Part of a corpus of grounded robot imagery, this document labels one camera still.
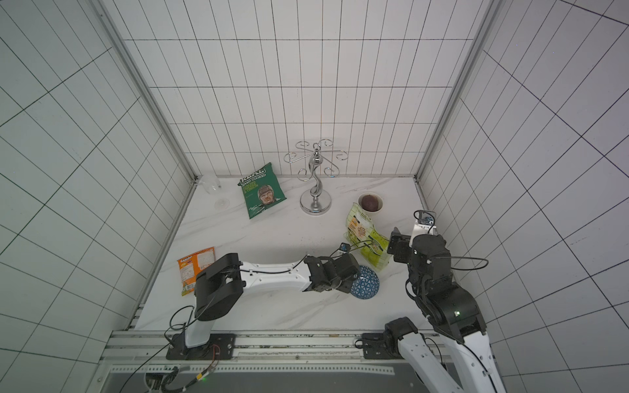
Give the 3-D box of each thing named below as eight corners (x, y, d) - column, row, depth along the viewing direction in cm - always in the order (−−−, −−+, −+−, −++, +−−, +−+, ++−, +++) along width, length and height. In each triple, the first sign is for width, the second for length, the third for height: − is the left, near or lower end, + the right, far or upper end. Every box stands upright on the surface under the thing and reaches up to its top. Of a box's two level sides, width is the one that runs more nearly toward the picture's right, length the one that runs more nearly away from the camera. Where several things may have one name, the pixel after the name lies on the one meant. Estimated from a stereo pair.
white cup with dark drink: (355, 207, 109) (357, 197, 104) (365, 197, 113) (367, 187, 108) (373, 218, 105) (376, 208, 100) (382, 208, 109) (385, 198, 104)
